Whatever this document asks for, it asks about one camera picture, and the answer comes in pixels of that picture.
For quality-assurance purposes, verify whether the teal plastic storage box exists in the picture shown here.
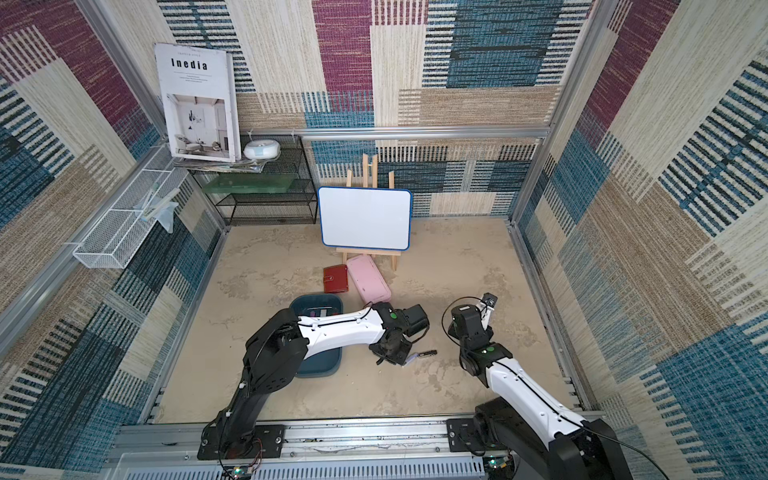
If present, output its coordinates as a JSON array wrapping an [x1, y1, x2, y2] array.
[[290, 294, 344, 378]]

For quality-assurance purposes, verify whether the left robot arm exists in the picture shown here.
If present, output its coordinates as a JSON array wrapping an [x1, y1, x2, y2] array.
[[197, 302, 430, 460]]

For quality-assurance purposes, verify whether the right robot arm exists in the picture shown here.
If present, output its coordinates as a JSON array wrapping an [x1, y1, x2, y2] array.
[[442, 294, 632, 479]]

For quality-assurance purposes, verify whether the pink pencil case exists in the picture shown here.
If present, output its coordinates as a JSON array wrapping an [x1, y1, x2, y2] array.
[[346, 255, 392, 304]]

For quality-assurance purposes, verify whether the red leather wallet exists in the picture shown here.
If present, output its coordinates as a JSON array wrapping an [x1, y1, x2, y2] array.
[[323, 264, 349, 294]]

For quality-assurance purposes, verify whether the green board on shelf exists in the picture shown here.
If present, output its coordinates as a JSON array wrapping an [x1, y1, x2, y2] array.
[[203, 173, 296, 194]]

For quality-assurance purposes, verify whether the white round device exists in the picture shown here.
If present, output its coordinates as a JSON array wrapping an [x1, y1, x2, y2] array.
[[243, 139, 281, 161]]

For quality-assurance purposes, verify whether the Inedia magazine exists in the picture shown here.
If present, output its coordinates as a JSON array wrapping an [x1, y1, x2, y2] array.
[[154, 43, 242, 163]]

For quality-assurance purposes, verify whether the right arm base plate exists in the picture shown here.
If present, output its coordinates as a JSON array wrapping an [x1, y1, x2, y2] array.
[[445, 417, 495, 456]]

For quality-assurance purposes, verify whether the aluminium front rail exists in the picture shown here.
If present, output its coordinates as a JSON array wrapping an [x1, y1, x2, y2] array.
[[101, 410, 619, 480]]

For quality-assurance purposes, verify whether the white board blue frame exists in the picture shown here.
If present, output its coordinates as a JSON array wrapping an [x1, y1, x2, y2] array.
[[318, 186, 413, 251]]

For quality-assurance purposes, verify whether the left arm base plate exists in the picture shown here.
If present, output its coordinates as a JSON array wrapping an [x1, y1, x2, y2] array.
[[197, 423, 286, 461]]

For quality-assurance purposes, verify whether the black wire shelf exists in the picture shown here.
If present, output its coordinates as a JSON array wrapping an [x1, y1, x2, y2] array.
[[191, 135, 318, 226]]

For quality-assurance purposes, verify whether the white wire basket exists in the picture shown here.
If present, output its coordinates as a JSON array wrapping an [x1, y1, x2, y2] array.
[[73, 146, 187, 269]]

